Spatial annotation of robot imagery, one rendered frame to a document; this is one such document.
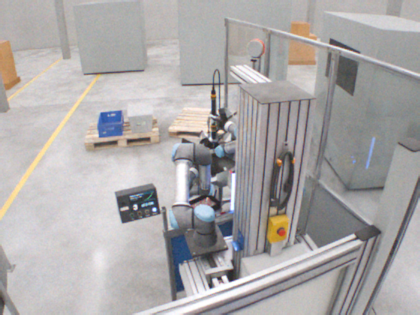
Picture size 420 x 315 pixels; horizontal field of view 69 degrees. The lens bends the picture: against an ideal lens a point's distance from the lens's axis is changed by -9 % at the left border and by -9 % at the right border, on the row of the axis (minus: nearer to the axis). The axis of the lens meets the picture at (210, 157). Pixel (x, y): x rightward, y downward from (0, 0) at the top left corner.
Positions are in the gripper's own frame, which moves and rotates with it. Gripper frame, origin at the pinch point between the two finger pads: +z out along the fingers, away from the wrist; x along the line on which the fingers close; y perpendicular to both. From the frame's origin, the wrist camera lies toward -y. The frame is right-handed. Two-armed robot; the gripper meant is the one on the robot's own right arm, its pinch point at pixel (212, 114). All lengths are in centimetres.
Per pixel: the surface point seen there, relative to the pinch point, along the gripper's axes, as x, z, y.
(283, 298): -92, -167, -38
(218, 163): -6.2, -17.4, 32.1
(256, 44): 62, 27, -42
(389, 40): 213, -15, -44
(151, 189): -66, -30, 25
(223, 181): 1, -14, 54
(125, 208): -85, -29, 34
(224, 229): -13, -37, 80
